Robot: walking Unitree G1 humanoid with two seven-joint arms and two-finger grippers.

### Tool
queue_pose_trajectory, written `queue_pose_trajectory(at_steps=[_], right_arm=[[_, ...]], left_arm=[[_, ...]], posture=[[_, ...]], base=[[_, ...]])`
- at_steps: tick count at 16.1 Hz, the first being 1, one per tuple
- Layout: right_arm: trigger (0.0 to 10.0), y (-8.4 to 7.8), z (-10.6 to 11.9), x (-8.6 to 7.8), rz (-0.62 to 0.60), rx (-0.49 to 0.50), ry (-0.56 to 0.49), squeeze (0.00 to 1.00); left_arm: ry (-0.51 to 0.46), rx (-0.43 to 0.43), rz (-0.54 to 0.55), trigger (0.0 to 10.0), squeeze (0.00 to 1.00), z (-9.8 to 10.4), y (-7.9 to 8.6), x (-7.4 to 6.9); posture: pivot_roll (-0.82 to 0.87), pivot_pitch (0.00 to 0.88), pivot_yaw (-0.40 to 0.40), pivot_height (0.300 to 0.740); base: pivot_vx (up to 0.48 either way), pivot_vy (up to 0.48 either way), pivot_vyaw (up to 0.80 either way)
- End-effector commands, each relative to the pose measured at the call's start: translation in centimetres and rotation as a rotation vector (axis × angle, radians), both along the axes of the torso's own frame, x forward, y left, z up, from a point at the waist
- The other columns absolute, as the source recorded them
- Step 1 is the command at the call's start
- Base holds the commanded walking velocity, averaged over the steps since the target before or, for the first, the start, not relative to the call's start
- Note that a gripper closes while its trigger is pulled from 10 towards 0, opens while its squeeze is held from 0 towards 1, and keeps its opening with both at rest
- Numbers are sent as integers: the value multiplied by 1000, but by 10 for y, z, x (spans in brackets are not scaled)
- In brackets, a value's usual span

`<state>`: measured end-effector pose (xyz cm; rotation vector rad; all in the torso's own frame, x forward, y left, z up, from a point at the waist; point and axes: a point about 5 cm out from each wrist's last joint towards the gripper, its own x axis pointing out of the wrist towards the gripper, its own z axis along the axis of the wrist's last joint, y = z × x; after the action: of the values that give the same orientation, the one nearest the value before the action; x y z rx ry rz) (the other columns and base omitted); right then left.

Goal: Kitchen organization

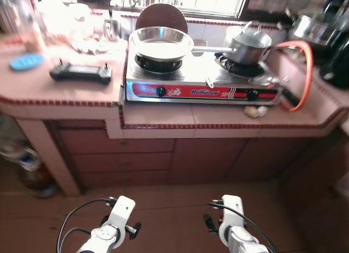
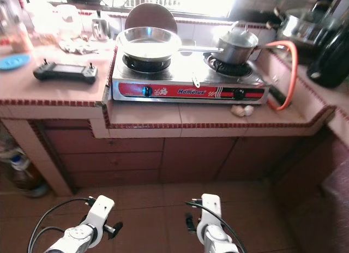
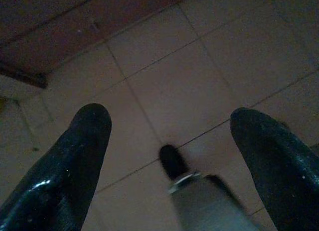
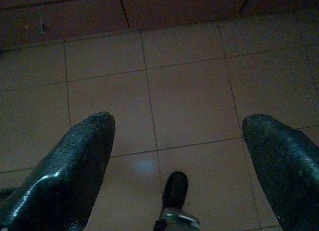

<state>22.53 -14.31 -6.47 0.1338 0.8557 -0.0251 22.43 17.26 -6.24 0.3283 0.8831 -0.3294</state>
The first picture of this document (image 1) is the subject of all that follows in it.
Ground garlic bulbs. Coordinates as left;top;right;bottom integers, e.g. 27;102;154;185
243;105;269;119

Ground clear plastic water bottle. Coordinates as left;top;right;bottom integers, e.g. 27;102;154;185
0;144;59;199

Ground steel red gas stove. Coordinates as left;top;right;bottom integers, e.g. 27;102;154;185
125;47;284;105

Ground black remote controller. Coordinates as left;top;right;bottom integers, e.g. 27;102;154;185
49;62;113;85

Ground steel saucepan with lid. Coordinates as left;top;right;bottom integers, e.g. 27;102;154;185
225;21;273;66

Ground steel frying pan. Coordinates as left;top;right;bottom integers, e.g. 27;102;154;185
129;26;236;63

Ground white plate with food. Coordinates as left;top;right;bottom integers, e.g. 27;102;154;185
70;35;119;55

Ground blue round lid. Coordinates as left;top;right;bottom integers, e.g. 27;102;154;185
9;53;45;72

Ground steel mug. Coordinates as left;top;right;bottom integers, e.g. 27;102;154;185
103;17;122;43

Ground black electric kettle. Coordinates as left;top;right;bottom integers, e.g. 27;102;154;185
319;27;349;90

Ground round brown board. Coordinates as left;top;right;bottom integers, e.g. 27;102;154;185
135;3;189;35

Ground clear glass jar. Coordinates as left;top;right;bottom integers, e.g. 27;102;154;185
17;12;47;53

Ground large steel pot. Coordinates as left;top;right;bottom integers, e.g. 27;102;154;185
288;9;343;46

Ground window with metal grille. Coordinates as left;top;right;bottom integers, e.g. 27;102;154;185
109;0;251;18

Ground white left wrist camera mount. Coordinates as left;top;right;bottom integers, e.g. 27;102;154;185
101;196;137;234

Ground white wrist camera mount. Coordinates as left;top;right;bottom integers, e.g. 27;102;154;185
218;195;244;232
101;196;137;234

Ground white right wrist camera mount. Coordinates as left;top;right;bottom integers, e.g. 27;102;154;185
218;195;244;232

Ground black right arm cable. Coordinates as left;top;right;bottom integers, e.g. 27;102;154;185
210;201;280;253

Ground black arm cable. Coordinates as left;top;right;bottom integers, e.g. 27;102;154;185
57;198;111;253
210;201;280;253

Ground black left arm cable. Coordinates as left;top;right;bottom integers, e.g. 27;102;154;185
57;198;111;253

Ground orange gas hose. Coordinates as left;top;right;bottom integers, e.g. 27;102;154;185
272;40;315;112

